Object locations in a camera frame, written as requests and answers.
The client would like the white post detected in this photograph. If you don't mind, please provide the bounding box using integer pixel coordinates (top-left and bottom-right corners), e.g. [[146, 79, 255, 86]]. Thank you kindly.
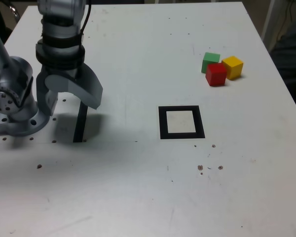
[[261, 0, 282, 50]]

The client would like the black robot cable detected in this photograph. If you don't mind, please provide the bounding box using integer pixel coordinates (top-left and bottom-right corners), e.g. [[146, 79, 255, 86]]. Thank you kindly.
[[80, 0, 92, 40]]

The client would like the chrome chair frame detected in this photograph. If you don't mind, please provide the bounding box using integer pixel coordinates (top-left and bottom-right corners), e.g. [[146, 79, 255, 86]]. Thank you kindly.
[[9, 4, 21, 18]]

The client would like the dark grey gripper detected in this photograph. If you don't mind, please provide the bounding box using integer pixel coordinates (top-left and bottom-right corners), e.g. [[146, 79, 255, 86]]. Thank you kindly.
[[36, 64, 104, 117]]

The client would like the black tape strip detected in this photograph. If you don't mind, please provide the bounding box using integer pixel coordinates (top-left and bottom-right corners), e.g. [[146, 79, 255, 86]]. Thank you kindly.
[[73, 100, 89, 143]]

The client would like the red cube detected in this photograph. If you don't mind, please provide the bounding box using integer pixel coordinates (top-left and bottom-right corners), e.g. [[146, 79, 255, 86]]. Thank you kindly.
[[205, 62, 227, 87]]

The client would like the yellow cube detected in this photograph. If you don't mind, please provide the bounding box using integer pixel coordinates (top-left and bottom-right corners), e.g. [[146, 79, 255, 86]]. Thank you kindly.
[[221, 55, 244, 80]]

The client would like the green cube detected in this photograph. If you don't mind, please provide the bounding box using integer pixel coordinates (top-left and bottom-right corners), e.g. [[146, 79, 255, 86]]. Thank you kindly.
[[201, 52, 221, 74]]

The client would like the black tape square outline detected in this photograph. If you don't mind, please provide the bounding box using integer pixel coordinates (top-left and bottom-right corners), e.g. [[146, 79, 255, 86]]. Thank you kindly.
[[158, 105, 206, 140]]

